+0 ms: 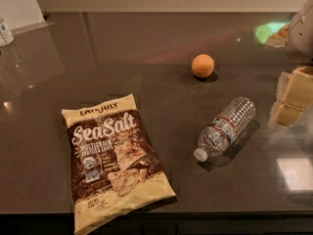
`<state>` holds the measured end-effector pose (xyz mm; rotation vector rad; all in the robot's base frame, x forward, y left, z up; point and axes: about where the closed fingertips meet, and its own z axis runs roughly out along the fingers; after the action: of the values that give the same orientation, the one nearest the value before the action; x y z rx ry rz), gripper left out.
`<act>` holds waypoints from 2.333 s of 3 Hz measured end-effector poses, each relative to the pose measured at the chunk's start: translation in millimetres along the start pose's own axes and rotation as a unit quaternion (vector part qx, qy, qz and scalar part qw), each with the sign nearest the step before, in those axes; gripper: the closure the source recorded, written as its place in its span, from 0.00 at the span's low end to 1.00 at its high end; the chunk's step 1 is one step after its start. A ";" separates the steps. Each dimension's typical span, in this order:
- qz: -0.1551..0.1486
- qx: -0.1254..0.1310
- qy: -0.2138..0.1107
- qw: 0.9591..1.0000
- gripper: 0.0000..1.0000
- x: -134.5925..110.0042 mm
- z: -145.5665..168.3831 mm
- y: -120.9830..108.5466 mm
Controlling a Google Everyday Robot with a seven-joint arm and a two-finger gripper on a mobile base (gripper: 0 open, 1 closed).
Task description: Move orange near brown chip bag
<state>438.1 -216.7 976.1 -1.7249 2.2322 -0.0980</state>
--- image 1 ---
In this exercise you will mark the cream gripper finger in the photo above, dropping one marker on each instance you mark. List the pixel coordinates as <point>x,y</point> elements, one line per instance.
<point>282,117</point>
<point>295,89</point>

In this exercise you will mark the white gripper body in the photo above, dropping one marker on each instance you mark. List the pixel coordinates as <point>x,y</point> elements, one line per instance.
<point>301,36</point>

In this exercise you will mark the orange fruit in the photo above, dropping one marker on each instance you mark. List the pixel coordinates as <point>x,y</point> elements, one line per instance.
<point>202,66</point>

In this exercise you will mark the brown sea salt chip bag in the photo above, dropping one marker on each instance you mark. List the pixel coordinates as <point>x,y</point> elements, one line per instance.
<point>114,167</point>

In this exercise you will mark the clear plastic water bottle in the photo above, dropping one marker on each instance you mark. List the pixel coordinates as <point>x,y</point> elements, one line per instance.
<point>224,129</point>

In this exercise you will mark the white container at left edge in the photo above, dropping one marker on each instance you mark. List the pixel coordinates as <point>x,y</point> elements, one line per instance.
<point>6,36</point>

